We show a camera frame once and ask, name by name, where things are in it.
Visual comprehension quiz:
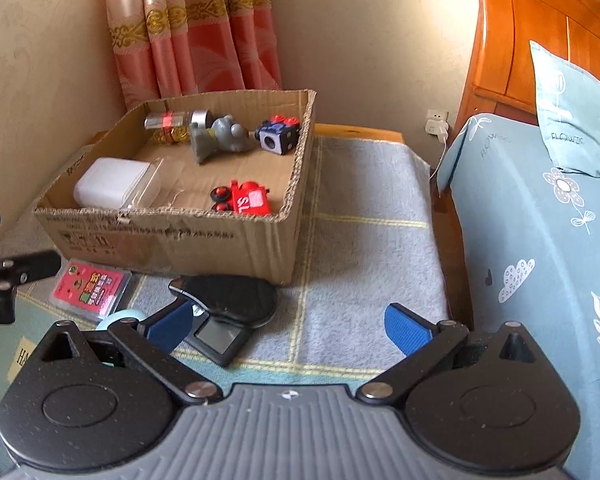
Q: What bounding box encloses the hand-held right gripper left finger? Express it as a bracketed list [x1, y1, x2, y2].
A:
[27, 298, 226, 407]

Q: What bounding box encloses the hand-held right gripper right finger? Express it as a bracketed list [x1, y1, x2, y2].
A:
[355, 302, 556, 406]

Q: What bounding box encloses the black pocket scale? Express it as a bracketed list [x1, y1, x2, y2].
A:
[168, 274, 280, 367]

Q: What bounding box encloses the brown cardboard box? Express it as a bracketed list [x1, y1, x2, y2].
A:
[33, 89, 317, 287]

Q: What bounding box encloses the white plastic bottle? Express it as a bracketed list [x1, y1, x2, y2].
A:
[73, 157, 151, 210]

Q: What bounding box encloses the clear plastic jar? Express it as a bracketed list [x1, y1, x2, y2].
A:
[122, 157, 164, 210]

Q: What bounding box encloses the red toy train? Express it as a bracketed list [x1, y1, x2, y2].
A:
[210, 180, 274, 217]

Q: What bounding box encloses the gold capsule jar silver lid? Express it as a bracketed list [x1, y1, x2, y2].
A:
[144, 108, 217, 146]

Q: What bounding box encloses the dark blue cube toy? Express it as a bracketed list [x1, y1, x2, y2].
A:
[254, 114, 301, 156]

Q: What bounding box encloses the teal round case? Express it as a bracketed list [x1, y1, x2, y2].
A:
[96, 310, 145, 367]

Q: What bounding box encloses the red card pack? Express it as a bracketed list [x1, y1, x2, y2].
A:
[49, 259, 133, 322]

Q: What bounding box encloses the plaid blanket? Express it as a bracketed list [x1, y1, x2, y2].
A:
[0, 135, 452, 477]

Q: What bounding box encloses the teal floral bed sheet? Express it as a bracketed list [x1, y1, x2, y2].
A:
[436, 112, 600, 480]

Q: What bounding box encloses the wooden table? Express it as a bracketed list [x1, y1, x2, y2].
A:
[314, 123, 407, 147]

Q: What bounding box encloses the teal floral pillow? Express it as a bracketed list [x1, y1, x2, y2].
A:
[529, 40, 600, 187]

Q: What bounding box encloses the pink patterned curtain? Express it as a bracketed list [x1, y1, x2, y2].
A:
[102, 0, 284, 111]

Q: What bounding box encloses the wooden bed headboard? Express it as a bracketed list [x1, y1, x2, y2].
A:
[452, 0, 600, 129]

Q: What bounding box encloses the white charger with cable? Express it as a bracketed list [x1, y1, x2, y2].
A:
[429, 122, 452, 182]

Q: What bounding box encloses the white wall socket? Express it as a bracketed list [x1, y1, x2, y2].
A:
[425, 108, 451, 137]

